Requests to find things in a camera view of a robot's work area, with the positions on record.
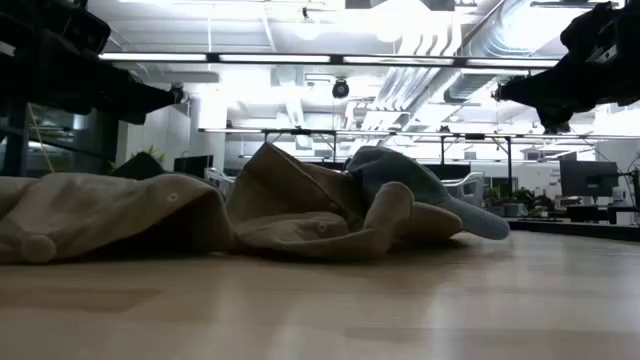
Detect light beige hat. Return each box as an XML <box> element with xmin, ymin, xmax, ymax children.
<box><xmin>0</xmin><ymin>172</ymin><xmax>235</xmax><ymax>266</ymax></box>

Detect khaki brown hat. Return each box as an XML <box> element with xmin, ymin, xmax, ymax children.
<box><xmin>225</xmin><ymin>141</ymin><xmax>464</xmax><ymax>261</ymax></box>

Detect yellow cable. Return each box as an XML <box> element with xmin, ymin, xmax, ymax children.
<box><xmin>27</xmin><ymin>103</ymin><xmax>55</xmax><ymax>174</ymax></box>

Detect small green potted plant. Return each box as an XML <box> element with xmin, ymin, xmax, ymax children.
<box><xmin>129</xmin><ymin>144</ymin><xmax>169</xmax><ymax>167</ymax></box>

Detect black rail with light strips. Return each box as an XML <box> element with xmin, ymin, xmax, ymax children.
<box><xmin>97</xmin><ymin>51</ymin><xmax>561</xmax><ymax>70</ymax></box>

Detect black computer monitor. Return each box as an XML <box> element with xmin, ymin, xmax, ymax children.
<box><xmin>172</xmin><ymin>154</ymin><xmax>215</xmax><ymax>179</ymax></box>
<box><xmin>558</xmin><ymin>158</ymin><xmax>620</xmax><ymax>206</ymax></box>

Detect background black metal frame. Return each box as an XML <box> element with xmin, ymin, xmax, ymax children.
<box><xmin>198</xmin><ymin>127</ymin><xmax>640</xmax><ymax>169</ymax></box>

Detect black aluminium table frame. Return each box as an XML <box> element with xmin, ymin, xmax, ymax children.
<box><xmin>507</xmin><ymin>217</ymin><xmax>640</xmax><ymax>242</ymax></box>

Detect blue denim cap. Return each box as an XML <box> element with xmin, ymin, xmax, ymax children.
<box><xmin>343</xmin><ymin>144</ymin><xmax>511</xmax><ymax>241</ymax></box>

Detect clear plastic bin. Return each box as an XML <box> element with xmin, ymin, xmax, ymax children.
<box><xmin>442</xmin><ymin>171</ymin><xmax>486</xmax><ymax>207</ymax></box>
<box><xmin>203</xmin><ymin>167</ymin><xmax>236</xmax><ymax>199</ymax></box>

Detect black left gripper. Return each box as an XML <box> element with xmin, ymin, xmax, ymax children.
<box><xmin>0</xmin><ymin>53</ymin><xmax>177</xmax><ymax>125</ymax></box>

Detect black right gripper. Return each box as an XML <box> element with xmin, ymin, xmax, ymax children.
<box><xmin>499</xmin><ymin>52</ymin><xmax>640</xmax><ymax>134</ymax></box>

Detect black framed glass partition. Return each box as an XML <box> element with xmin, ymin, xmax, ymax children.
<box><xmin>0</xmin><ymin>97</ymin><xmax>121</xmax><ymax>177</ymax></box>

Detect background green plants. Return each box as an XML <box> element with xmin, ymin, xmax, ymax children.
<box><xmin>483</xmin><ymin>186</ymin><xmax>554</xmax><ymax>220</ymax></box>

